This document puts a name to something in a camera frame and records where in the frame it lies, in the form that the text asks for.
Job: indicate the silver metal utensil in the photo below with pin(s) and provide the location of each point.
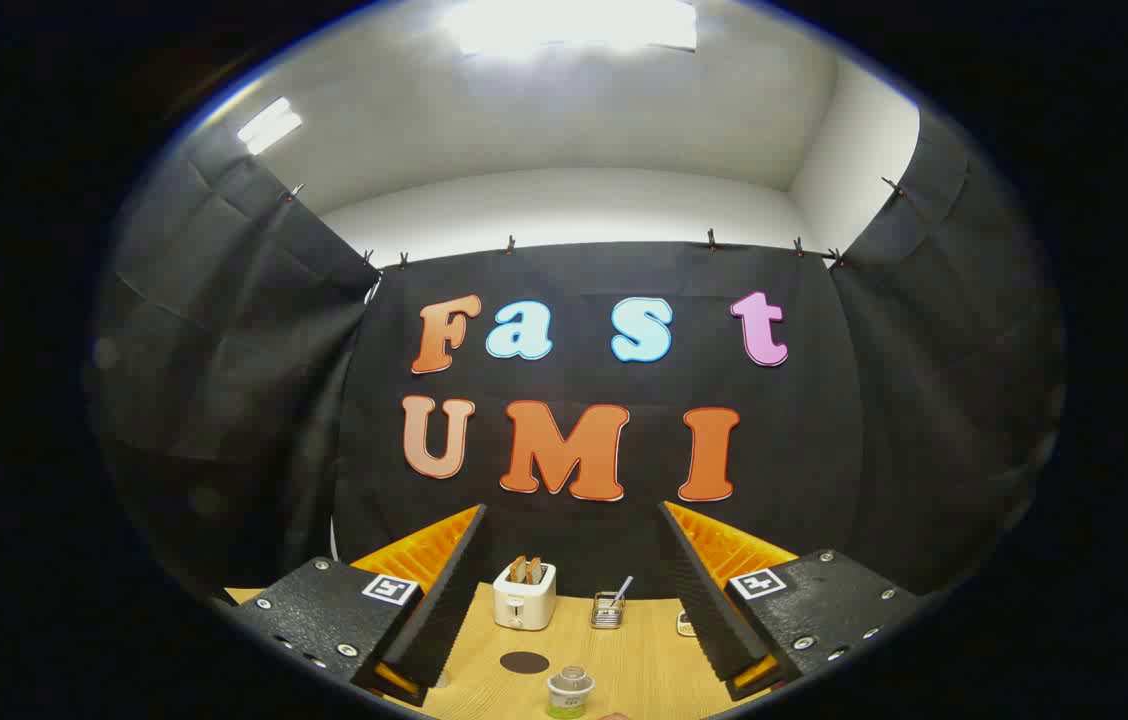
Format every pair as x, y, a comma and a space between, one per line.
623, 587

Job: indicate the small ceiling light panel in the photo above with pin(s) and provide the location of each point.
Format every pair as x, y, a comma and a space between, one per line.
270, 125

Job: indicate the dark brown round coaster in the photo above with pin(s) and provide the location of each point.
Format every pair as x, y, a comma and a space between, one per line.
524, 662

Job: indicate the wooden table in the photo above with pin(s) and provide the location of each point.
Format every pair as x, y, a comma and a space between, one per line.
639, 670

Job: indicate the white divided condiment dish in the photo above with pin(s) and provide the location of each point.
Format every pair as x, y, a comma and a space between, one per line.
685, 623

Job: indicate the toasted bread slice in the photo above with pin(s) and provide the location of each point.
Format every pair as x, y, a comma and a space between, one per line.
534, 571
518, 570

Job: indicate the white toaster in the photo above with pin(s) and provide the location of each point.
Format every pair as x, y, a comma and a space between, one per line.
524, 603

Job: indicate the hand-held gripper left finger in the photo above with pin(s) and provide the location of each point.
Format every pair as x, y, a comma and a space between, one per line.
444, 610

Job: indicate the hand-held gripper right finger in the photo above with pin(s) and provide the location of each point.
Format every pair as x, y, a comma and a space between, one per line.
699, 600

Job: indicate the white green label juice bottle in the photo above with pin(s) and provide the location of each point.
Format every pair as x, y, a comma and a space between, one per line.
569, 692

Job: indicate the black backdrop cloth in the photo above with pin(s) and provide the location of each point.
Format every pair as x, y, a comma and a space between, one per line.
824, 450

